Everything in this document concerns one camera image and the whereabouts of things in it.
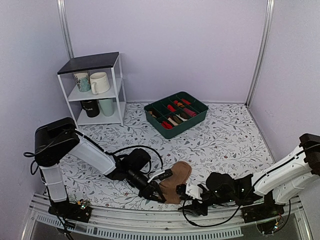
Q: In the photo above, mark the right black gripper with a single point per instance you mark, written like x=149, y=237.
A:
x=195, y=208

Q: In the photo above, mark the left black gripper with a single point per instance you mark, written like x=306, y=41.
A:
x=150, y=190

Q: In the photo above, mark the brown ribbed sock pair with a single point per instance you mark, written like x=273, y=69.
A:
x=181, y=171

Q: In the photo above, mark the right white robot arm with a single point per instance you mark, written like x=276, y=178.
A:
x=275, y=185

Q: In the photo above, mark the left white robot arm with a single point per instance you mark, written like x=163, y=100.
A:
x=52, y=142

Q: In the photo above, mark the floral table mat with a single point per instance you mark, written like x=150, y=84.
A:
x=227, y=141

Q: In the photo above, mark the red rolled sock front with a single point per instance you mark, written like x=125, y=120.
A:
x=166, y=125

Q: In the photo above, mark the red rolled sock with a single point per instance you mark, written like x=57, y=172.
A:
x=166, y=125
x=171, y=108

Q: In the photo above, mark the beige sock in box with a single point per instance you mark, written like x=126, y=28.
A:
x=174, y=123

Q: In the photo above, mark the green divided sock box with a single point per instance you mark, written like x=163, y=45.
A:
x=157, y=111

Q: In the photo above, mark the dark brown sock in box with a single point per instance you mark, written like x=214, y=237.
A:
x=184, y=115

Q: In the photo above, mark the red rolled sock middle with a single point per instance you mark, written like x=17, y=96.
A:
x=171, y=108

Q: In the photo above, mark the maroon sock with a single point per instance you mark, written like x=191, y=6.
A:
x=189, y=112

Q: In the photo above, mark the orange striped sock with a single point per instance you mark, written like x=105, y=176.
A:
x=179, y=104

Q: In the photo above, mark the mint green mug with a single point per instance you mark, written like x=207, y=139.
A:
x=106, y=106

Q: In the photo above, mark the red sock back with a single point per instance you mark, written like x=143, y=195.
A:
x=185, y=101

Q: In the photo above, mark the black mug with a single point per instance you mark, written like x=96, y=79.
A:
x=91, y=107

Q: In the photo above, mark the white ceramic mug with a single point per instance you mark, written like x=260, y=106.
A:
x=99, y=83

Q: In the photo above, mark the white shelf black top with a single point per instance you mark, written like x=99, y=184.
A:
x=98, y=96

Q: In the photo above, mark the teal patterned mug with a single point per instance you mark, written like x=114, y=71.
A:
x=82, y=80

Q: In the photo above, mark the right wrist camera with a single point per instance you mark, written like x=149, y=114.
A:
x=188, y=191

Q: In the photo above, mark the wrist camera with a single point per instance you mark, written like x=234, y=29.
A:
x=159, y=175
x=188, y=191

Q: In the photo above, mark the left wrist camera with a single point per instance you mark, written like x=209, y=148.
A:
x=159, y=175

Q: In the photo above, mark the aluminium front rail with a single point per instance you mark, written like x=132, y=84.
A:
x=220, y=224

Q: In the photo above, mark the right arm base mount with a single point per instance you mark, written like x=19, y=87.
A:
x=265, y=210

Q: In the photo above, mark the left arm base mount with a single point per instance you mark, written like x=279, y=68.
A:
x=78, y=211

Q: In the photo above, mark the right corner metal post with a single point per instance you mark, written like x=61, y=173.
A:
x=270, y=4

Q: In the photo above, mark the corner metal post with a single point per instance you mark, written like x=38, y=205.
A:
x=270, y=4
x=65, y=28

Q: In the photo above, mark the left corner metal post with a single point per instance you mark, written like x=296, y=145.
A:
x=65, y=28

